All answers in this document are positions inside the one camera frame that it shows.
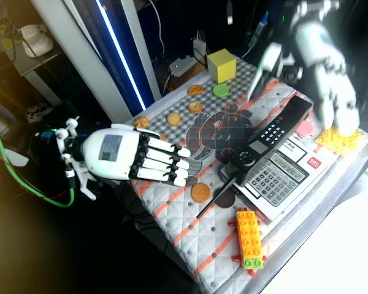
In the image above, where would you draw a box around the green sandwich cookie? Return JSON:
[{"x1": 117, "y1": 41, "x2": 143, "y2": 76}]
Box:
[{"x1": 212, "y1": 84, "x2": 230, "y2": 98}]

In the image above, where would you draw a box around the ring swirl butter cookie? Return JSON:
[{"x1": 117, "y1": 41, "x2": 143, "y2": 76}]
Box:
[{"x1": 187, "y1": 100, "x2": 204, "y2": 113}]

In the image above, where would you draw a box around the yellow cube block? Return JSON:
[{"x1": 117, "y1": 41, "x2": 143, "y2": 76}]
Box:
[{"x1": 206, "y1": 48, "x2": 237, "y2": 84}]

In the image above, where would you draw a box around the green cable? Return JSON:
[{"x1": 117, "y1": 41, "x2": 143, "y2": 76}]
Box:
[{"x1": 0, "y1": 124, "x2": 76, "y2": 208}]

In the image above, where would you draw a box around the white post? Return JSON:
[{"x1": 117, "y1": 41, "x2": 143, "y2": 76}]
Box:
[{"x1": 30, "y1": 0, "x2": 162, "y2": 123}]

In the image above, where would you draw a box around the white lump object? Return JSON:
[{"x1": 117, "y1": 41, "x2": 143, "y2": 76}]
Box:
[{"x1": 19, "y1": 24, "x2": 55, "y2": 58}]

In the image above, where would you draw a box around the round tan biscuit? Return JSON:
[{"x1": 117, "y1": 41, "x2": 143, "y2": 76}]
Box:
[
  {"x1": 190, "y1": 183, "x2": 212, "y2": 203},
  {"x1": 166, "y1": 111, "x2": 182, "y2": 126}
]

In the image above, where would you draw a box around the grey bear print quilt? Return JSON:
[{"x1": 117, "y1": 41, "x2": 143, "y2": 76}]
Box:
[{"x1": 124, "y1": 56, "x2": 368, "y2": 293}]

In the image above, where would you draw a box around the grey desk calculator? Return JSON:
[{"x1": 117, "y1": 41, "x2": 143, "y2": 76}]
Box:
[{"x1": 219, "y1": 134, "x2": 329, "y2": 226}]

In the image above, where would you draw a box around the orange yellow toy brick build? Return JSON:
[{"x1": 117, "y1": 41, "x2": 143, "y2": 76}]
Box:
[{"x1": 228, "y1": 208, "x2": 267, "y2": 270}]

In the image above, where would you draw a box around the pink sandwich cookie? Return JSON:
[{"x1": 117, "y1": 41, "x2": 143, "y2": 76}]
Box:
[{"x1": 296, "y1": 121, "x2": 314, "y2": 137}]

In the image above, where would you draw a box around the bag of yellow beads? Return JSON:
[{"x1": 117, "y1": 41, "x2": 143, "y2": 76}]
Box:
[{"x1": 315, "y1": 127, "x2": 364, "y2": 154}]

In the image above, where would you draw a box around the dark brown sandwich cookie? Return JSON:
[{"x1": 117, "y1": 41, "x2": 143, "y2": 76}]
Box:
[{"x1": 214, "y1": 189, "x2": 236, "y2": 209}]

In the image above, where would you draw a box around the blue light strip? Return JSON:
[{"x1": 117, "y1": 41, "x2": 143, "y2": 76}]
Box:
[{"x1": 94, "y1": 0, "x2": 147, "y2": 111}]

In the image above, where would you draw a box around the white power strip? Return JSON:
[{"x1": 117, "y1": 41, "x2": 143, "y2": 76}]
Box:
[{"x1": 168, "y1": 56, "x2": 197, "y2": 78}]

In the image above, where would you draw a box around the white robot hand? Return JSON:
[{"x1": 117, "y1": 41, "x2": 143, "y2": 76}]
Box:
[
  {"x1": 79, "y1": 123, "x2": 191, "y2": 187},
  {"x1": 247, "y1": 20, "x2": 361, "y2": 137}
]

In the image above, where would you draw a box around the white plug adapter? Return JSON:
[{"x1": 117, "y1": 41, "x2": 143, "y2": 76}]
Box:
[{"x1": 192, "y1": 29, "x2": 208, "y2": 58}]

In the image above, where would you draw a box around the large black toy phone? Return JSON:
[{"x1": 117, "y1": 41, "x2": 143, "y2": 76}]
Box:
[{"x1": 196, "y1": 94, "x2": 313, "y2": 219}]

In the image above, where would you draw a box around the thin white cable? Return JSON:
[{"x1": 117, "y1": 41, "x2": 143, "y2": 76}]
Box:
[{"x1": 147, "y1": 0, "x2": 167, "y2": 53}]

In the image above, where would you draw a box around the grey shelf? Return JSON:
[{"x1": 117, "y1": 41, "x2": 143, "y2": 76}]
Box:
[{"x1": 4, "y1": 45, "x2": 65, "y2": 107}]

